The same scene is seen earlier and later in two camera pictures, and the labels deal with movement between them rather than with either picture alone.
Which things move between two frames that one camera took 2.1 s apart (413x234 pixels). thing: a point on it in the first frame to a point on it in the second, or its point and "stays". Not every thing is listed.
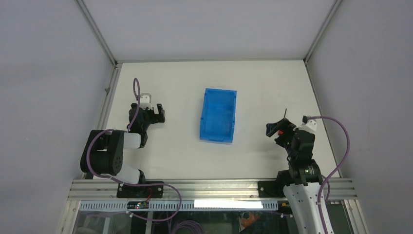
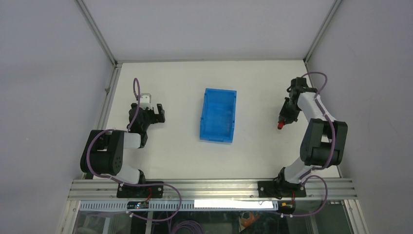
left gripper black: x=159 y=116 stays
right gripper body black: x=290 y=153 to x=289 y=112
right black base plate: x=271 y=189 stays
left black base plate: x=126 y=191 stays
